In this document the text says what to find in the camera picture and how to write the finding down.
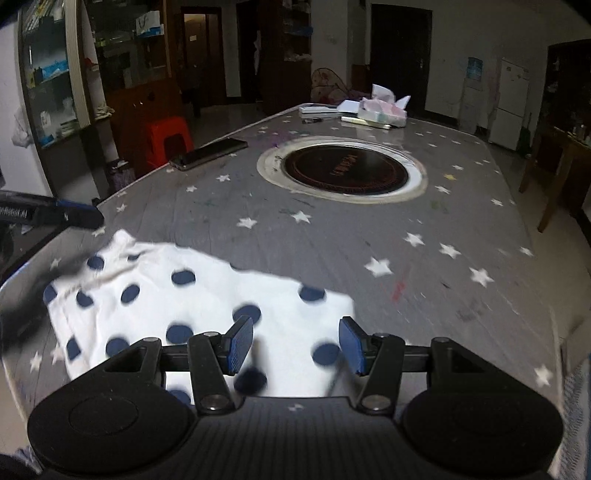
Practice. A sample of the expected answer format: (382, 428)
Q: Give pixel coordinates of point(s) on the glass-door display cabinet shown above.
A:
(115, 60)

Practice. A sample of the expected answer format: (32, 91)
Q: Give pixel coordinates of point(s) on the round black built-in hotplate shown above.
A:
(346, 168)

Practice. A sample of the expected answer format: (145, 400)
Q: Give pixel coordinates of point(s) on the white water dispenser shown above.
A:
(475, 101)

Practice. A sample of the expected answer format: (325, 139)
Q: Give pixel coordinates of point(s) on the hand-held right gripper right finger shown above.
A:
(351, 346)

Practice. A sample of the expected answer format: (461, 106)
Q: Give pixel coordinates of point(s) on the patterned fabric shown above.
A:
(575, 415)

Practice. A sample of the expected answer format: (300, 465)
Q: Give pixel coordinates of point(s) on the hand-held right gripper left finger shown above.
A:
(240, 344)

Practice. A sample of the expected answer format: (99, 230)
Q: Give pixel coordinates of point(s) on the tissue pack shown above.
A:
(383, 113)

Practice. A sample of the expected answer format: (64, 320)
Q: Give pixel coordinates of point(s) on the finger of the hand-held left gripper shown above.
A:
(83, 217)

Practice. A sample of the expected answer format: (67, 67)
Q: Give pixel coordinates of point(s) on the white paper pad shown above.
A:
(351, 107)

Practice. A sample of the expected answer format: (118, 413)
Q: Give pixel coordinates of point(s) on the grey star-print tablecloth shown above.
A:
(351, 230)

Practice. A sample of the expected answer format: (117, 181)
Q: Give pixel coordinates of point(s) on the dark wooden shelf cabinet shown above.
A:
(570, 83)

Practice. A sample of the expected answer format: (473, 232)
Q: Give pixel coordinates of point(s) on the standing fan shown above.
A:
(328, 85)

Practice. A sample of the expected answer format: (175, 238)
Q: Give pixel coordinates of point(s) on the red plastic stool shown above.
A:
(168, 138)

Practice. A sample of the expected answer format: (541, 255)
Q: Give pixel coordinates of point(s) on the white polka dot garment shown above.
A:
(184, 304)

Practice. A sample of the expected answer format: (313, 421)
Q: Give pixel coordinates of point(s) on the black smartphone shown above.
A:
(207, 153)

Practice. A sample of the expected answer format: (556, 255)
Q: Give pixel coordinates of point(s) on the dark wooden door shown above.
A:
(399, 60)

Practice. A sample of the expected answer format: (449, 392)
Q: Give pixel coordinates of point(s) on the white refrigerator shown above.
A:
(508, 106)

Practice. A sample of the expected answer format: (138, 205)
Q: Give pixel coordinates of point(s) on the small dark bin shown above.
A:
(121, 177)

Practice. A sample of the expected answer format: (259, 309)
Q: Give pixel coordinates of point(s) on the white plastic bag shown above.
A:
(21, 127)

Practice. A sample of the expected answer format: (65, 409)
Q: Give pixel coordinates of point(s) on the brown wooden table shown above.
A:
(561, 152)

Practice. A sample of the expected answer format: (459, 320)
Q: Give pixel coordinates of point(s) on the yellow-green notebook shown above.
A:
(364, 122)

